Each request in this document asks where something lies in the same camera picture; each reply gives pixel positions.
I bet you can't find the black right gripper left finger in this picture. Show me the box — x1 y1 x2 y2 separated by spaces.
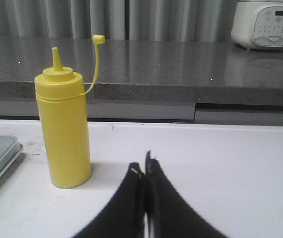
75 162 146 238

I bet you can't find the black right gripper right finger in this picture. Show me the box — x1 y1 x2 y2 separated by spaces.
145 151 226 238

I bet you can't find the yellow squeeze bottle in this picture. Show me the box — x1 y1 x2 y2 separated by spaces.
34 35 105 189

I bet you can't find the grey stone counter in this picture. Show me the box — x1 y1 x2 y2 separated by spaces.
0 36 283 126

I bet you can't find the white rice cooker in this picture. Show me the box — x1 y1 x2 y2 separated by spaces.
231 0 283 50

